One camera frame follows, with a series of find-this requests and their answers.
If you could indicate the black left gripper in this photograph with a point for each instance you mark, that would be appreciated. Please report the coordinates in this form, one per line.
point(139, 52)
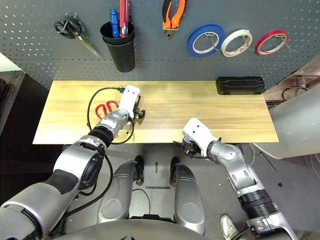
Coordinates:
point(140, 114)

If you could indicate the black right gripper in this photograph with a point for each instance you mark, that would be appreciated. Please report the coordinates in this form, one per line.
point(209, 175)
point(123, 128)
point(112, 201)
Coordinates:
point(192, 150)

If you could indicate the orange black pliers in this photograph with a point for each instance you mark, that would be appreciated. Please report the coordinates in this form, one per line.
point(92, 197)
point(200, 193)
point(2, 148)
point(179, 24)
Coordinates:
point(167, 25)

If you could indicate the white tape roll red print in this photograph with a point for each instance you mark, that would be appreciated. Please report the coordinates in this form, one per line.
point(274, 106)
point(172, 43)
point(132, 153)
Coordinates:
point(237, 33)

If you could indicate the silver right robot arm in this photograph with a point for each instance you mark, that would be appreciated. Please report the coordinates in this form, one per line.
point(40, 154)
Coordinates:
point(237, 172)

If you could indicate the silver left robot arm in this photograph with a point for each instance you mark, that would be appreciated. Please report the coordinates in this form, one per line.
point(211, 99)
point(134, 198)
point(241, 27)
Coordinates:
point(75, 155)

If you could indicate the grey metal pegboard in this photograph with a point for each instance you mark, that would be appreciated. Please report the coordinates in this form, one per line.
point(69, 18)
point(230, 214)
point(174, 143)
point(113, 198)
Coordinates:
point(162, 65)

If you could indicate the short black floor tape strip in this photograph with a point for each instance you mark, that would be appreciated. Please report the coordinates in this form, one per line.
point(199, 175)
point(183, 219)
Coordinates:
point(156, 167)

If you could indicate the long black floor tape strip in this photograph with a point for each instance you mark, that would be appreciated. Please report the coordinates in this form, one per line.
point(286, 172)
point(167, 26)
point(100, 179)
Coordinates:
point(158, 187)

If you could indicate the silver right robot leg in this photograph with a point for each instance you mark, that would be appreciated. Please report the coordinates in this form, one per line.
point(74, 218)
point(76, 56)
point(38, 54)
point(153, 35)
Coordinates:
point(188, 197)

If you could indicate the silver robot leg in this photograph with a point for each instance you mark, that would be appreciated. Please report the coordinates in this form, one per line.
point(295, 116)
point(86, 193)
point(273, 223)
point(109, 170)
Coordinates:
point(115, 197)
point(188, 197)

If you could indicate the black plastic cup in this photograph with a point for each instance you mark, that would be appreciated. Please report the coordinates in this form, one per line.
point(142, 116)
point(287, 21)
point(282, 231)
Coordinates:
point(122, 57)

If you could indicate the silver left robot leg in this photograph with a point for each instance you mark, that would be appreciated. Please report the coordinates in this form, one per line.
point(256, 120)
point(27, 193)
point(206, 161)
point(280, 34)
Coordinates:
point(115, 197)

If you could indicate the small black flat case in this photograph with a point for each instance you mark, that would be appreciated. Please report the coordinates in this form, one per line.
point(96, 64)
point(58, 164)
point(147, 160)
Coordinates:
point(240, 86)

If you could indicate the blue tape roll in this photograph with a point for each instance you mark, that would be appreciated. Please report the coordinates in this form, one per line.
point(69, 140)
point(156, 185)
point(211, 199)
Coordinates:
point(191, 45)

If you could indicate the person's grey shoe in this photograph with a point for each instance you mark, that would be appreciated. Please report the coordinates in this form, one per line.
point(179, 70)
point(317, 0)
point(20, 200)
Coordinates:
point(228, 227)

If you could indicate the silver robot torso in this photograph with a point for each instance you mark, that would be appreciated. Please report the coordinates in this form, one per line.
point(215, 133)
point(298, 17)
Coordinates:
point(125, 230)

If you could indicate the large white appliance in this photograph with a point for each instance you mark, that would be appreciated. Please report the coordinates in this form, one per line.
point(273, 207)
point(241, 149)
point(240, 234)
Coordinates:
point(295, 125)

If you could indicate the black storage cabinet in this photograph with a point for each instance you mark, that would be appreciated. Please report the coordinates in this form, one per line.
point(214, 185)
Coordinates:
point(15, 160)

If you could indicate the brown wooden furniture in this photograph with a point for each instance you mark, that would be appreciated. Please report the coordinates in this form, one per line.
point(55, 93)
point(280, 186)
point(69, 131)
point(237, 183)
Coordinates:
point(300, 77)

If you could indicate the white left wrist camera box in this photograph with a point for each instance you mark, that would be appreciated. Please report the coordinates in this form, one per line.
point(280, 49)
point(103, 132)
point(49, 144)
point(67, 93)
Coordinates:
point(128, 98)

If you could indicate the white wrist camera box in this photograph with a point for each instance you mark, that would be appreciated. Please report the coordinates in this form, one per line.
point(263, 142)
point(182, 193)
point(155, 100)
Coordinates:
point(128, 98)
point(197, 130)

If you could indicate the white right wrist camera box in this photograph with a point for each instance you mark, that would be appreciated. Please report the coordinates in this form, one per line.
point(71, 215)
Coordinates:
point(197, 130)

